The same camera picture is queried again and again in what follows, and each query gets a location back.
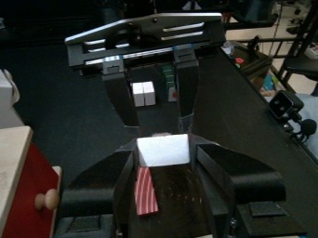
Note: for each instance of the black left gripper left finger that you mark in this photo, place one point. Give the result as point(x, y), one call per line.
point(100, 186)

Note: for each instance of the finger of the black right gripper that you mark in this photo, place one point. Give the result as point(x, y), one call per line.
point(188, 89)
point(120, 93)

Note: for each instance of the red white striped piece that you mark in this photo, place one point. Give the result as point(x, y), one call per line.
point(146, 192)

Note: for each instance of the white toy rice block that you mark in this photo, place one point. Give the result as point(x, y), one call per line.
point(164, 150)

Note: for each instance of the small green toy box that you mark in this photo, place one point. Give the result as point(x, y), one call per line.
point(168, 76)

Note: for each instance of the black metal stand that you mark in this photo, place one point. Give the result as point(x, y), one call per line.
point(300, 65)

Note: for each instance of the red-fronted wooden toy oven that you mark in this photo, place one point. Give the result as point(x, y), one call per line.
point(25, 192)

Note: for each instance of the small white block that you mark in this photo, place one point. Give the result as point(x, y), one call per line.
point(144, 94)

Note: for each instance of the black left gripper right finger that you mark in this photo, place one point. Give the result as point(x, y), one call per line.
point(240, 182)

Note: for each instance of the black box with red button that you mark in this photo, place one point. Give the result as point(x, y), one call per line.
point(253, 63)

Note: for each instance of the small black table camera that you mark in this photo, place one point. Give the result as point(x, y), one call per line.
point(287, 105)

